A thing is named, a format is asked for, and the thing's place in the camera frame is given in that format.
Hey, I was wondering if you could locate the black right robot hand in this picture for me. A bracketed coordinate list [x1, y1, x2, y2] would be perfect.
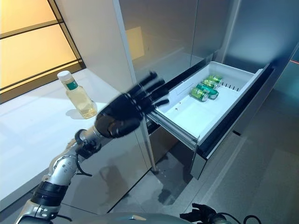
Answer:
[179, 203, 218, 224]

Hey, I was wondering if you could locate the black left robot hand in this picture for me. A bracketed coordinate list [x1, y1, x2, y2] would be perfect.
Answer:
[94, 71, 170, 139]

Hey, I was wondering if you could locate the white fridge drawer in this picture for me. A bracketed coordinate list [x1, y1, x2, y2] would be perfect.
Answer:
[147, 61, 279, 180]

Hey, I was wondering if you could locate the stainless steel fridge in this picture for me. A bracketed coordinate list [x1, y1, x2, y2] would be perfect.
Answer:
[112, 0, 299, 181]

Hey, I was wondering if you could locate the yellow drink bottle white cap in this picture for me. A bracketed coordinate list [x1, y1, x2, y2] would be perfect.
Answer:
[57, 71, 98, 119]

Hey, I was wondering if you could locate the green drink can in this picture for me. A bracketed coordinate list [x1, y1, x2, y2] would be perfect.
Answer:
[196, 83, 220, 100]
[202, 78, 221, 90]
[191, 86, 210, 102]
[207, 74, 223, 85]

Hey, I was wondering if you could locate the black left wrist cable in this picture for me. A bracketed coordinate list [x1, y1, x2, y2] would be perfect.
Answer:
[74, 129, 101, 177]

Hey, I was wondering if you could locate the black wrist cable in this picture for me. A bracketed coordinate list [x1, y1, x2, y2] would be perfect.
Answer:
[74, 129, 101, 177]
[242, 214, 299, 224]

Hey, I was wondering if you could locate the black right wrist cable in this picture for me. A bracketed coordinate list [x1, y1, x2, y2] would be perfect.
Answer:
[242, 214, 299, 224]

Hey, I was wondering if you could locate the backlit amber panel dark frame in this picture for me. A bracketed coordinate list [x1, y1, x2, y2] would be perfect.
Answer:
[0, 0, 85, 104]

